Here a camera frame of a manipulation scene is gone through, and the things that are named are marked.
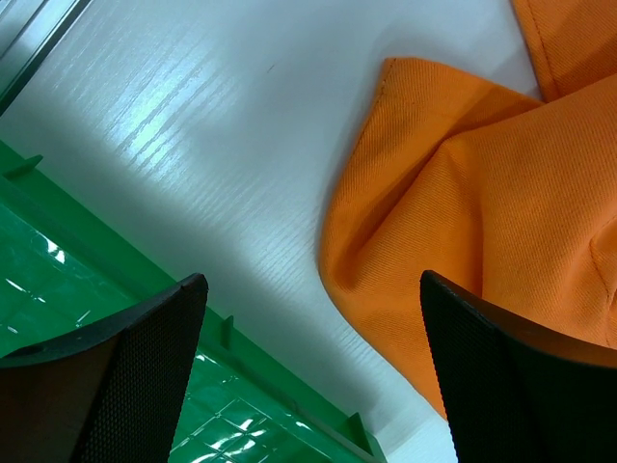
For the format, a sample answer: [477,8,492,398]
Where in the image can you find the green plastic tray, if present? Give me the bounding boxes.
[1,147,385,462]

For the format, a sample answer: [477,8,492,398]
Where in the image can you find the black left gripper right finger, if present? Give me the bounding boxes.
[420,271,616,462]

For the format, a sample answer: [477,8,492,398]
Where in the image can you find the orange trousers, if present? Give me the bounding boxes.
[319,1,616,413]

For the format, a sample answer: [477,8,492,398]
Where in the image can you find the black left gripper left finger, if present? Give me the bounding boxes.
[1,274,208,462]

